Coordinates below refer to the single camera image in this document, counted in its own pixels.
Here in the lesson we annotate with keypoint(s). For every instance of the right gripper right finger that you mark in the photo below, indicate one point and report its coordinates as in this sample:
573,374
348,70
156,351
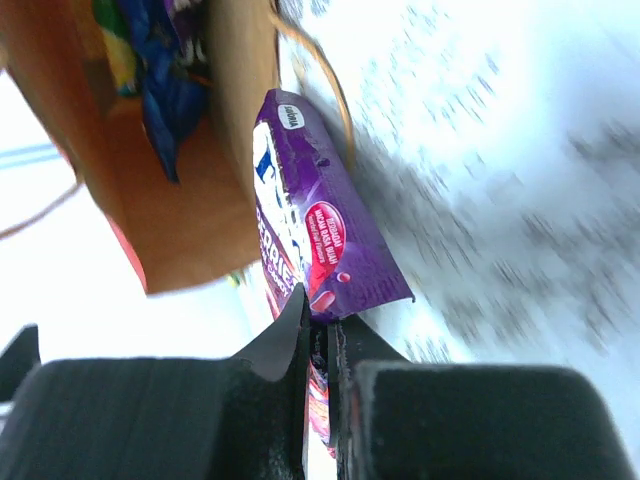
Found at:
394,419

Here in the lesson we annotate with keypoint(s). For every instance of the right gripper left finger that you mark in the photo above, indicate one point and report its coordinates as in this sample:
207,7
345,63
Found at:
243,417

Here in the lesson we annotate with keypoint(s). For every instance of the red brown paper bag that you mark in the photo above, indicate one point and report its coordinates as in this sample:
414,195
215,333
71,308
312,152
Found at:
170,166

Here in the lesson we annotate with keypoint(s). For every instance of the floral table mat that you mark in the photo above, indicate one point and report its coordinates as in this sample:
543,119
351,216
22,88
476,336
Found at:
494,143

